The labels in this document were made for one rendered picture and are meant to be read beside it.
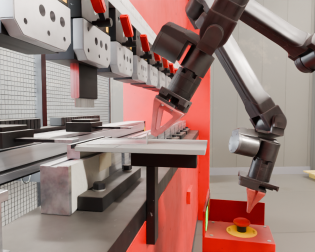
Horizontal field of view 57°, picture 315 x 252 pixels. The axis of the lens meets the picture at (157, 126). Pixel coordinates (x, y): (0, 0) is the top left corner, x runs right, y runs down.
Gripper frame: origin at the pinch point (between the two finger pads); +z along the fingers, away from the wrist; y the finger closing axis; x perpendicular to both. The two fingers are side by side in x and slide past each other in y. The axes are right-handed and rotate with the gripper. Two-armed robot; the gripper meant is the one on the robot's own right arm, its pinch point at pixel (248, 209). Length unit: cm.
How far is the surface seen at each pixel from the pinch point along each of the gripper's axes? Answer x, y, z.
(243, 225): 12.0, 2.0, 0.3
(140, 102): -194, 93, -8
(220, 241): 15.3, 6.4, 4.4
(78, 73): 24, 45, -25
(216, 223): 6.7, 7.7, 4.2
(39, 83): -74, 122, -11
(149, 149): 27.5, 25.3, -14.2
